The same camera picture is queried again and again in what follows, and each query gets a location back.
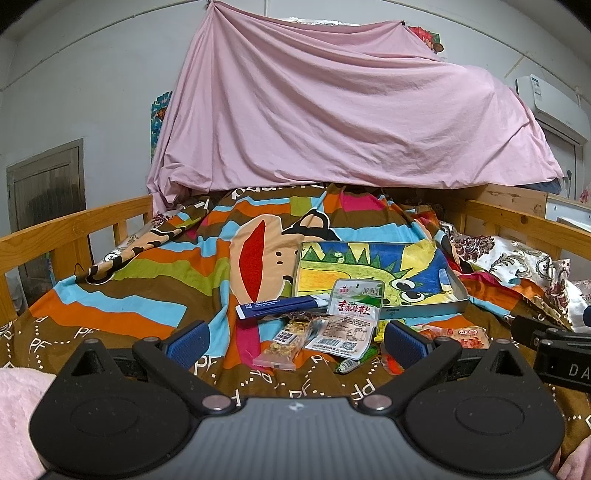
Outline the red rice cracker packet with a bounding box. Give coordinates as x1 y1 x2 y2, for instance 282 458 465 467
414 324 490 349

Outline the green sausage stick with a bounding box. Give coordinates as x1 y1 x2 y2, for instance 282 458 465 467
335 358 361 375

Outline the white green tofu snack pack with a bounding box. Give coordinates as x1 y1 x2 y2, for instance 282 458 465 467
310 279 385 360

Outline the blue white tube packet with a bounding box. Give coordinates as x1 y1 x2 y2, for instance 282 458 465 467
235 293 329 320

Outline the nut bar clear packet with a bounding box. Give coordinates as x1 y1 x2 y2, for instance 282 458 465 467
252 312 318 371

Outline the orange chicken snack packet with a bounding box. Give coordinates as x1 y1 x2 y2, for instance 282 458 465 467
381 343 405 376

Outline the floral satin quilt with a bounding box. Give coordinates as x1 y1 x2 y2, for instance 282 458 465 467
441 222 590 333

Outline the metal tray with drawing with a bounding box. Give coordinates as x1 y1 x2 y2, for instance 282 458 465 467
293 240 469 319

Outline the colourful monkey bedspread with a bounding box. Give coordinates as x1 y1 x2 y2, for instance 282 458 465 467
0 183 591 458

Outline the pink fleece sleeve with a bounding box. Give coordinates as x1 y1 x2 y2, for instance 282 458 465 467
0 368 55 480

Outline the white air conditioner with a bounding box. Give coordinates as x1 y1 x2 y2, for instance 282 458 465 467
516 74 590 145

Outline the pink hanging sheet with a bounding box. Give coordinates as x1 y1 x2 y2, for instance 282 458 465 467
147 1 562 212

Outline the right wooden bed rail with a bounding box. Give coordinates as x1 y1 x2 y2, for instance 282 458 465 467
450 200 590 260

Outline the wooden bed rail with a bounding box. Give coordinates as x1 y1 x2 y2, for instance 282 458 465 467
450 200 590 260
0 194 154 326

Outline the left wooden bed rail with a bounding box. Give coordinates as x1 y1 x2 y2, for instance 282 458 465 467
0 194 154 326

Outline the grey wall hatch door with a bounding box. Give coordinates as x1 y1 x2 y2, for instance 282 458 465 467
6 139 86 312

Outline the colourful wall poster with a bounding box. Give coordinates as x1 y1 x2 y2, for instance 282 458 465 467
150 91 172 159

